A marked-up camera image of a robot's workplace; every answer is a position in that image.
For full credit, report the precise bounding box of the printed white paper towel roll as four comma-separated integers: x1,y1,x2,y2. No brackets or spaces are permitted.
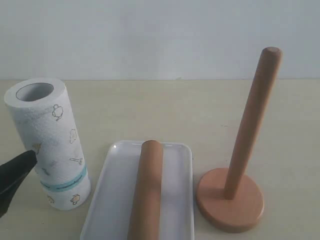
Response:
4,78,91,211

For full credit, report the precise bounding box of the brown cardboard tube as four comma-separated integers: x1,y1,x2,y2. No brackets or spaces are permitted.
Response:
127,140,163,240

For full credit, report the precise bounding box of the wooden paper towel holder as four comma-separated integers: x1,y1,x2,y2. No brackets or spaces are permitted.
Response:
195,47,283,233

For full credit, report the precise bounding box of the white rectangular tray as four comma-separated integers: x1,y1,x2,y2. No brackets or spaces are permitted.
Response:
79,140,195,240

